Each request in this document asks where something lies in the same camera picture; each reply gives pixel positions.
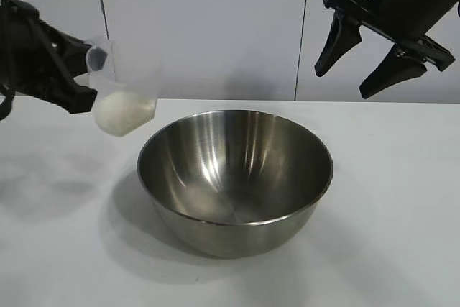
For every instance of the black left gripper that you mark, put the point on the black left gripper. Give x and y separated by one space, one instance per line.
28 59

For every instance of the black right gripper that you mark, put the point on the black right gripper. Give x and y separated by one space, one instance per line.
409 5

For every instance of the clear plastic measuring cup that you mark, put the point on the clear plastic measuring cup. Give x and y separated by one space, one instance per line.
118 80

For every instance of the white rice grains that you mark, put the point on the white rice grains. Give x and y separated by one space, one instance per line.
122 113

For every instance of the stainless steel mixing bowl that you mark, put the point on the stainless steel mixing bowl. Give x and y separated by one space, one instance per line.
233 181

